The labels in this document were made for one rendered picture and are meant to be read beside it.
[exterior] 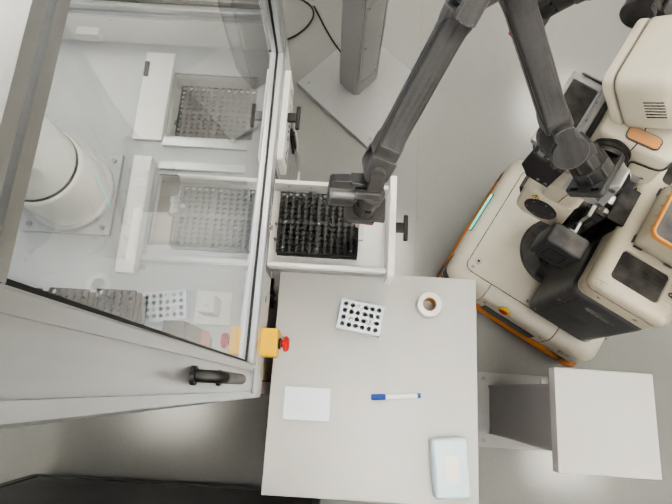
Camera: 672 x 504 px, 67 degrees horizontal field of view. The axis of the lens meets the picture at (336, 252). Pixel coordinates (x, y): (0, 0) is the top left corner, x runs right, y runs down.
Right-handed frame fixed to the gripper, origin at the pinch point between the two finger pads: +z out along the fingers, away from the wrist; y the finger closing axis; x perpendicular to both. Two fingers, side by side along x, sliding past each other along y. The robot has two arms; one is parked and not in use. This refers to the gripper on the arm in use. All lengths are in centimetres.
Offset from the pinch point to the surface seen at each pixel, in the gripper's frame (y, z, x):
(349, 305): -0.9, 17.7, 20.0
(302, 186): 14.9, 11.3, -12.1
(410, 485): -20, 19, 67
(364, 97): -14, 93, -93
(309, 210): 12.4, 11.9, -5.3
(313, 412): 7, 20, 50
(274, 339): 19.4, 8.3, 31.5
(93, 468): 89, 107, 80
